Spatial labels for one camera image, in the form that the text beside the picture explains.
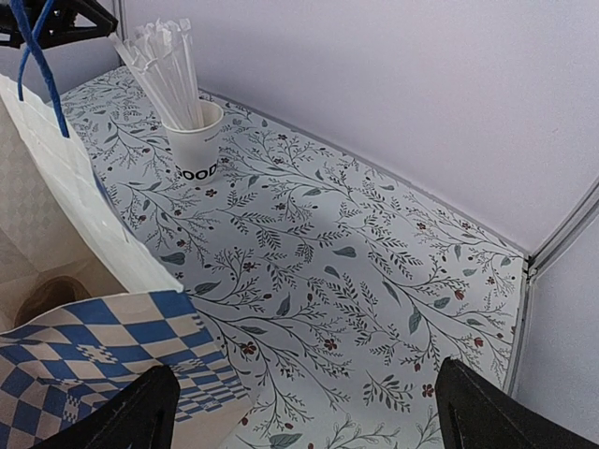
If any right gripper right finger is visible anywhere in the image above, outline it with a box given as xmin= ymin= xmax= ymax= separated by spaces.
xmin=434 ymin=357 xmax=598 ymax=449

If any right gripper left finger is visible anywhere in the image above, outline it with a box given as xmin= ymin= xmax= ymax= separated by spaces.
xmin=36 ymin=366 xmax=180 ymax=449

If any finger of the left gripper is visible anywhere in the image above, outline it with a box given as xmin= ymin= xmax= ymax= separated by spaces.
xmin=1 ymin=1 xmax=118 ymax=50

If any checkered paper takeout bag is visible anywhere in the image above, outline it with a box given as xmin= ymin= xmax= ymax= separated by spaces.
xmin=0 ymin=0 xmax=263 ymax=449

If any brown cardboard cup carrier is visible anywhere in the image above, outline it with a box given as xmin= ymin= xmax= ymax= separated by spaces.
xmin=14 ymin=276 xmax=91 ymax=327

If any bundle of white wrapped straws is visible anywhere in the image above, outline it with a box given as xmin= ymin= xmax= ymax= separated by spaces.
xmin=110 ymin=18 xmax=204 ymax=131

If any floral patterned table mat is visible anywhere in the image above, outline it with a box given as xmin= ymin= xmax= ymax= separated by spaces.
xmin=62 ymin=68 xmax=525 ymax=448

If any white cup holding straws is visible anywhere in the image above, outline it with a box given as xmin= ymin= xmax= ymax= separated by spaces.
xmin=163 ymin=100 xmax=224 ymax=185

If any right aluminium frame post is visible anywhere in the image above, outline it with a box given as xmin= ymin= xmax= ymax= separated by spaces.
xmin=504 ymin=179 xmax=598 ymax=398

